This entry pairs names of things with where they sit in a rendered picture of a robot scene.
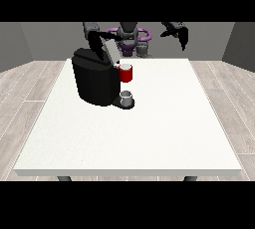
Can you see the red pod holder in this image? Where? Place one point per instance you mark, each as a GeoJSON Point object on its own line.
{"type": "Point", "coordinates": [125, 75]}

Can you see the black coffee machine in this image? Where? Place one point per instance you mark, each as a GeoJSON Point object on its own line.
{"type": "Point", "coordinates": [93, 80]}

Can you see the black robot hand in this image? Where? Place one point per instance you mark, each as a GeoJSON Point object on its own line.
{"type": "Point", "coordinates": [184, 37]}
{"type": "Point", "coordinates": [94, 40]}

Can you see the small grey cup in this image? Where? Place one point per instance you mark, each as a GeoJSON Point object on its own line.
{"type": "Point", "coordinates": [126, 99]}

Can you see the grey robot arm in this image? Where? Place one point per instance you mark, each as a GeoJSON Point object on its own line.
{"type": "Point", "coordinates": [91, 26]}
{"type": "Point", "coordinates": [177, 24]}

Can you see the grey and purple robot trunk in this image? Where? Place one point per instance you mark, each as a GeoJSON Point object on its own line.
{"type": "Point", "coordinates": [128, 48]}

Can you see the pale grey machine lid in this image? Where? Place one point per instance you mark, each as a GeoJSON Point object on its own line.
{"type": "Point", "coordinates": [113, 52]}

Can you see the dark table leg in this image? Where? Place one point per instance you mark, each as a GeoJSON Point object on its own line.
{"type": "Point", "coordinates": [64, 178]}
{"type": "Point", "coordinates": [191, 178]}

